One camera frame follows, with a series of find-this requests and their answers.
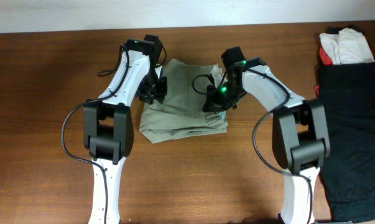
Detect beige cloth in pile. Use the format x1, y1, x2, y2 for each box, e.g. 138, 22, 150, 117
319, 28, 375, 65

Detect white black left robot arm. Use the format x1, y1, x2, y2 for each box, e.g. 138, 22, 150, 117
83, 34, 167, 223

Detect khaki green shorts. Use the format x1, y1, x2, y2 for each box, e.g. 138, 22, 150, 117
139, 59, 228, 144

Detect black clothing pile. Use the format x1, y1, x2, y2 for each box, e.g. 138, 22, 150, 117
318, 25, 375, 223

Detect red cloth in pile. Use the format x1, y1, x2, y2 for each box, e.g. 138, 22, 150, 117
314, 47, 333, 96

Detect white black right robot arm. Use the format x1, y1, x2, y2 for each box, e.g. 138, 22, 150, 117
202, 47, 330, 223

